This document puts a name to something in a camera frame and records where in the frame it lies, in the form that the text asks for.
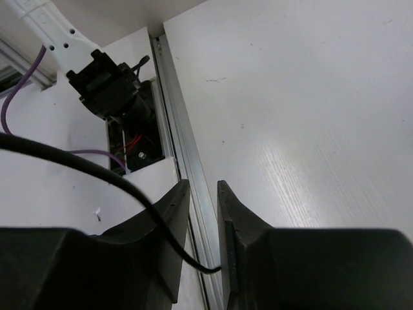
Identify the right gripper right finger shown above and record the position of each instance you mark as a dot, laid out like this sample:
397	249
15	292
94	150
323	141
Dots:
264	267

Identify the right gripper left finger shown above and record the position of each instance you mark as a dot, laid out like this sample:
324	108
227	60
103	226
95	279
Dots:
129	266

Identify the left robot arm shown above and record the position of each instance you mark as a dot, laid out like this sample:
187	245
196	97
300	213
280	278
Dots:
107	89

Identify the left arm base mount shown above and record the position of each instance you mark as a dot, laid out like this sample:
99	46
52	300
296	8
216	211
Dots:
137	150

